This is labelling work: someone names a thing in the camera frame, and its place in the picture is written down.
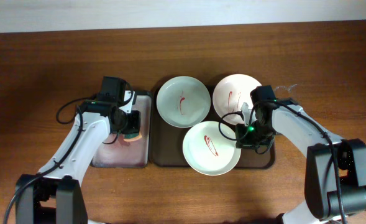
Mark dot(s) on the pale green plate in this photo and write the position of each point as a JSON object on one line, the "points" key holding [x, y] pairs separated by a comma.
{"points": [[183, 101]]}

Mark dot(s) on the small metal tray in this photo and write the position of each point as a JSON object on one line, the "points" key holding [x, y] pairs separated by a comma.
{"points": [[115, 152]]}

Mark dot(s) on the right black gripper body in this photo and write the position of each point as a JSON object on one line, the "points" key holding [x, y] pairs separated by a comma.
{"points": [[258, 136]]}

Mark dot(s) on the white plate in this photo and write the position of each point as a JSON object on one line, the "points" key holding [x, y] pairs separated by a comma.
{"points": [[208, 148]]}

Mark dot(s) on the large dark brown tray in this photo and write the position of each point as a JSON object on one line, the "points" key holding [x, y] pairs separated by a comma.
{"points": [[166, 146]]}

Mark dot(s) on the pink plate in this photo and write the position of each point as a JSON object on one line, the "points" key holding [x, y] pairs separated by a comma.
{"points": [[232, 92]]}

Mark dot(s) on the orange green sponge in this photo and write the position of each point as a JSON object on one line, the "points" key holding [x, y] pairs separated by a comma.
{"points": [[132, 137]]}

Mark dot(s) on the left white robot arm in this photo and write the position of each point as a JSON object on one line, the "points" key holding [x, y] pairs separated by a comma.
{"points": [[53, 194]]}

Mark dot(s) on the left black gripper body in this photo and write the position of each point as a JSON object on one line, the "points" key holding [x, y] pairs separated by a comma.
{"points": [[130, 123]]}

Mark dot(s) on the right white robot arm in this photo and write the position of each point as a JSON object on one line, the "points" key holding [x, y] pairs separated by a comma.
{"points": [[335, 173]]}

